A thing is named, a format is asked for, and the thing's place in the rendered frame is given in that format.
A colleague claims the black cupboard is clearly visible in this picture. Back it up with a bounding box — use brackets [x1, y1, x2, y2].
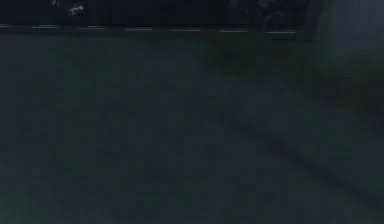
[0, 0, 316, 43]

